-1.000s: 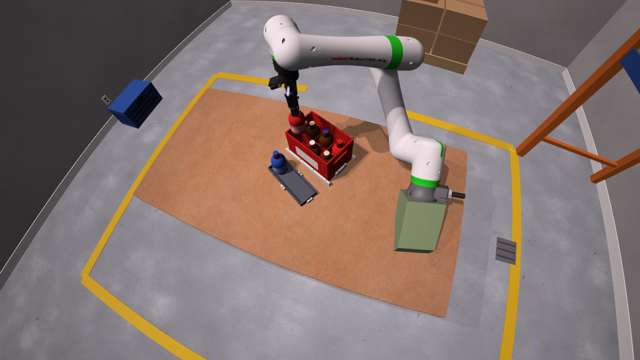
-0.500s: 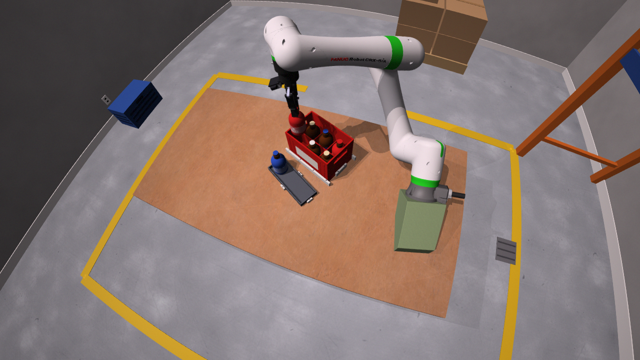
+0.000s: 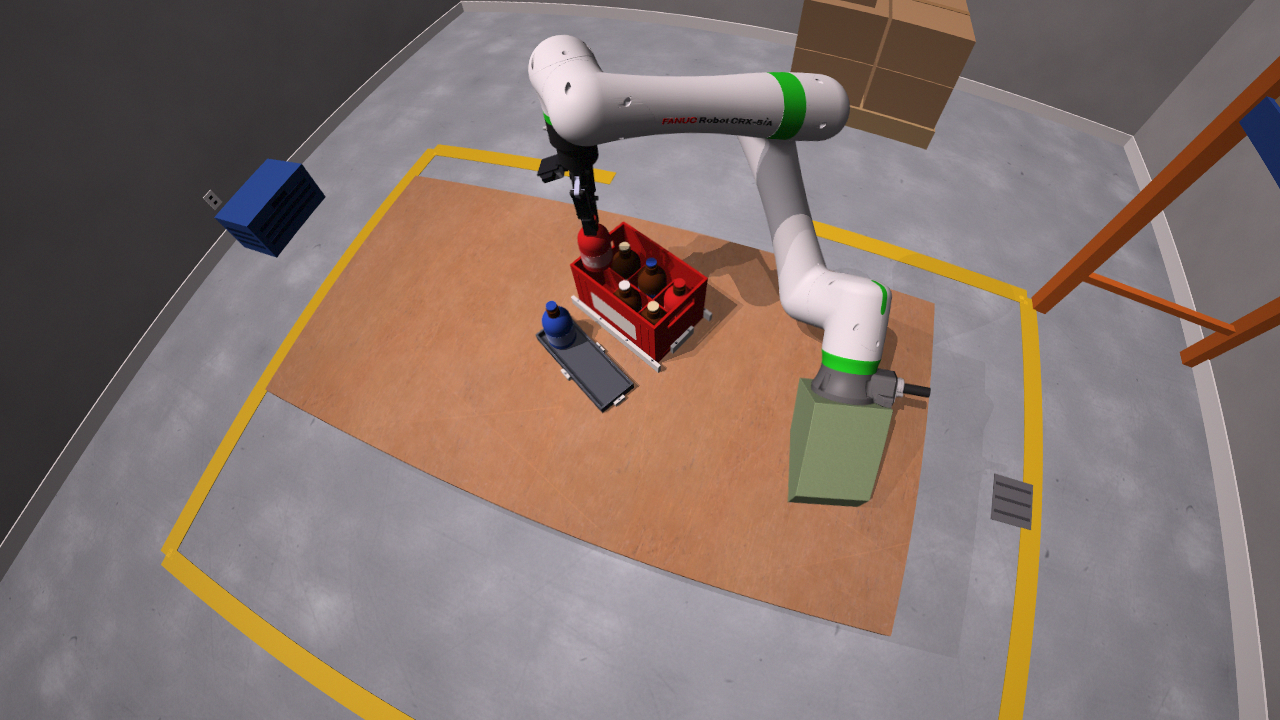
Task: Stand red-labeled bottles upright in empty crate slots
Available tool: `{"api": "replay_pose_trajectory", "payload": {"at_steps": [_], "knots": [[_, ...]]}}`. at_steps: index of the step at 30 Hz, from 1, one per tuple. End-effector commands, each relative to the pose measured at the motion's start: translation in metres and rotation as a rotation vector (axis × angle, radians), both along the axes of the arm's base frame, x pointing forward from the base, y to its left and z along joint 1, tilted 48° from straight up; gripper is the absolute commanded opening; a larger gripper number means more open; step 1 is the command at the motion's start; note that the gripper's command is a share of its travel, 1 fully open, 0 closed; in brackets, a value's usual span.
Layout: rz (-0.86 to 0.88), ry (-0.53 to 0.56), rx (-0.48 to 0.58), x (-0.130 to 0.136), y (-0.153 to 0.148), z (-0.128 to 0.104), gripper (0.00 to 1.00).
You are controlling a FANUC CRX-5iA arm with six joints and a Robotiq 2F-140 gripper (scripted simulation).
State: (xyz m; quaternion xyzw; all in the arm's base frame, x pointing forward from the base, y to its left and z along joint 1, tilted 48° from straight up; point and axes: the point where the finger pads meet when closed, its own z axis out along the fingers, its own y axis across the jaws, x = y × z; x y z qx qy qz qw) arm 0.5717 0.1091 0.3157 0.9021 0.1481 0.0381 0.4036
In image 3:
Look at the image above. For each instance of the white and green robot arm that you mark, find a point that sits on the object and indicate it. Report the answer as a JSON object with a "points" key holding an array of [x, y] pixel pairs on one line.
{"points": [[587, 107]]}

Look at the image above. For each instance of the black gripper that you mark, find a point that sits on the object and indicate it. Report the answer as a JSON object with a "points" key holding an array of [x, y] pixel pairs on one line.
{"points": [[583, 191]]}

